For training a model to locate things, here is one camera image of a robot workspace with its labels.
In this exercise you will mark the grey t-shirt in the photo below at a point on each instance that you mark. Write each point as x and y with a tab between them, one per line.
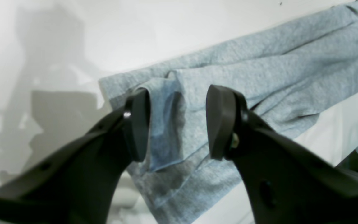
288	74

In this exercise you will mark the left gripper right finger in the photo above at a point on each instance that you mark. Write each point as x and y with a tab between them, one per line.
285	182

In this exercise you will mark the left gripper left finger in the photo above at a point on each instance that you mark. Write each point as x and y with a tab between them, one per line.
76	184

